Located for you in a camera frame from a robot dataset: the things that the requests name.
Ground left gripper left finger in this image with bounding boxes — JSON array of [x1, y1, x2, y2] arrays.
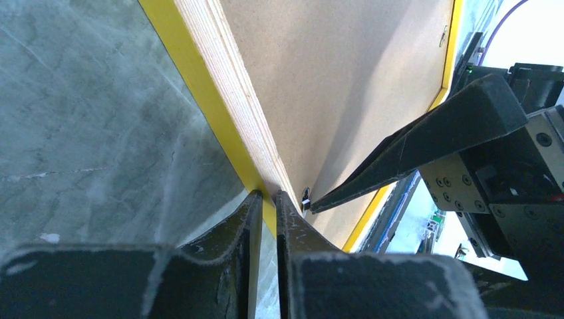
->
[[1, 190, 263, 318]]

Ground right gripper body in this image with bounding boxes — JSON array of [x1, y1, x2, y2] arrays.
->
[[419, 105, 563, 282]]

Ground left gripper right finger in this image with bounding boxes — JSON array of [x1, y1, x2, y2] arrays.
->
[[275, 191, 488, 318]]

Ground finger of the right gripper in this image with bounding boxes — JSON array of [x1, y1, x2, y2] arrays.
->
[[310, 74, 527, 214]]

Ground yellow picture frame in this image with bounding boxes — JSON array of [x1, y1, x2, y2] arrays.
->
[[141, 1, 462, 253]]

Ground brown backing board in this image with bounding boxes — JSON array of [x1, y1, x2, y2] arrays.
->
[[221, 1, 456, 201]]

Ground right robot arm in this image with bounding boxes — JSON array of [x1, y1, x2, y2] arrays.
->
[[311, 54, 563, 284]]

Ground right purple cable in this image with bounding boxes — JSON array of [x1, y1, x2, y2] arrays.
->
[[478, 0, 529, 56]]

